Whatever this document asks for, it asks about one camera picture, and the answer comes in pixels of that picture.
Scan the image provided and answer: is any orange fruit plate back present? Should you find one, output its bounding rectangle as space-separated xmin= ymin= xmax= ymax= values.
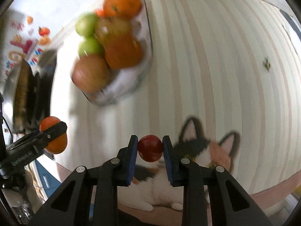
xmin=103 ymin=0 xmax=142 ymax=19

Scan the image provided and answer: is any black induction cooktop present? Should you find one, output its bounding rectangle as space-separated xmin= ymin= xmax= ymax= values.
xmin=24 ymin=50 xmax=57 ymax=130

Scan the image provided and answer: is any small red cherry tomato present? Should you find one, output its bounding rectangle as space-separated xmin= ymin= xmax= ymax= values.
xmin=137 ymin=135 xmax=163 ymax=163

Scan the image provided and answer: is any brown-red apple on plate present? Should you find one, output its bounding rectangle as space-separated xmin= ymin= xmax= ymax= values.
xmin=94 ymin=16 xmax=132 ymax=46

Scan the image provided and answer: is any green apple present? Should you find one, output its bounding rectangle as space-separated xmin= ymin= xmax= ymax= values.
xmin=78 ymin=37 xmax=105 ymax=57
xmin=74 ymin=13 xmax=99 ymax=37

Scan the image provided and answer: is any brown-red apple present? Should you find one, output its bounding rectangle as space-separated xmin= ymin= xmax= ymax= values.
xmin=94 ymin=16 xmax=132 ymax=46
xmin=71 ymin=54 xmax=113 ymax=94

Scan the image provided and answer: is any striped cat placemat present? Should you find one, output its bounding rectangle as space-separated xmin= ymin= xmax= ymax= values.
xmin=50 ymin=0 xmax=300 ymax=225

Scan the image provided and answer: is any orange tomato on plate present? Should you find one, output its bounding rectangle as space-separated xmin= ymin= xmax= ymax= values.
xmin=93 ymin=8 xmax=105 ymax=18

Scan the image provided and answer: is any green apple on plate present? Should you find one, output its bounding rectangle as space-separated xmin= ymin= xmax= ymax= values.
xmin=74 ymin=13 xmax=99 ymax=37

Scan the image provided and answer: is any small orange tomato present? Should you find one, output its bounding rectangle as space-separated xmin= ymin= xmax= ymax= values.
xmin=39 ymin=116 xmax=67 ymax=155

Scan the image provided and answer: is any small green fruit stem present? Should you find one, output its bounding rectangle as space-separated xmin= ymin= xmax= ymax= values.
xmin=263 ymin=57 xmax=271 ymax=71

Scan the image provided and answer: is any large orange fruit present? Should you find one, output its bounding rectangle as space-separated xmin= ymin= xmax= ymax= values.
xmin=105 ymin=34 xmax=144 ymax=70

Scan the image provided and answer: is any floral white ceramic plate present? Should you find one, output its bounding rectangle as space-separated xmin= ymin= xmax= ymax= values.
xmin=83 ymin=0 xmax=153 ymax=106

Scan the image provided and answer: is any metal pan on stove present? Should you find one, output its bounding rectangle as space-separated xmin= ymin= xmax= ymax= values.
xmin=3 ymin=60 xmax=34 ymax=133

